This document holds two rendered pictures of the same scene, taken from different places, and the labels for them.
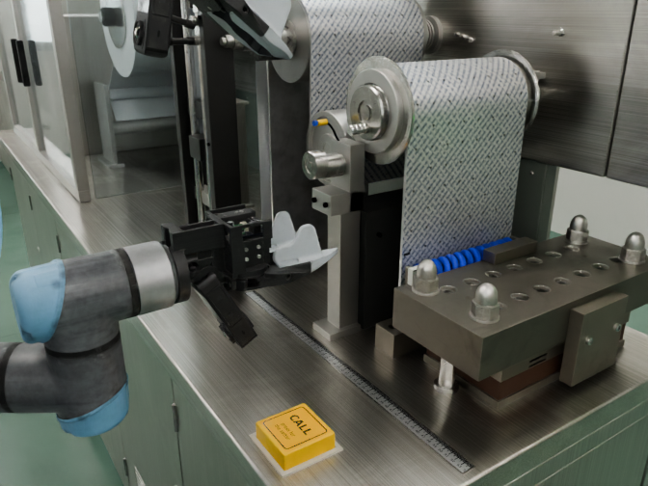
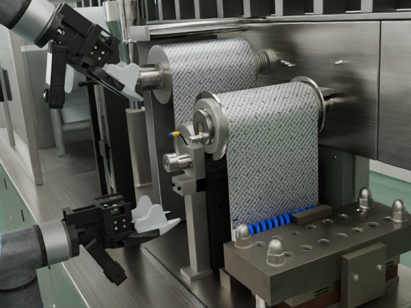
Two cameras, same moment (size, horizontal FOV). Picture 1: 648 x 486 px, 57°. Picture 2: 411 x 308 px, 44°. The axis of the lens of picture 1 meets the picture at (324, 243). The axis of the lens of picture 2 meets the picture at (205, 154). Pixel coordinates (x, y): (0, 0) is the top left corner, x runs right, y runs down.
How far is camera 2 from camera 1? 0.28 m
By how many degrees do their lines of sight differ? 8
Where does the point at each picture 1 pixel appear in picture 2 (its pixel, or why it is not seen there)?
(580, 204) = not seen: outside the picture
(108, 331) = (28, 275)
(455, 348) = (257, 283)
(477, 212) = (288, 189)
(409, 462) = not seen: outside the picture
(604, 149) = (373, 142)
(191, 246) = (79, 222)
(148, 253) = (52, 227)
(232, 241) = (104, 217)
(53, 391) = not seen: outside the picture
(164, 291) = (62, 250)
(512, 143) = (309, 140)
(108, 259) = (27, 231)
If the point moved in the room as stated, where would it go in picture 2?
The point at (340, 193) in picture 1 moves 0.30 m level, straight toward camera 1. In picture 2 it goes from (189, 180) to (161, 243)
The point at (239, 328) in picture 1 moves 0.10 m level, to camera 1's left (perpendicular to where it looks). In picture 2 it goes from (114, 272) to (62, 274)
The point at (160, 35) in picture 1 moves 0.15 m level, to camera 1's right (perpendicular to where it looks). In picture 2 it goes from (57, 96) to (142, 92)
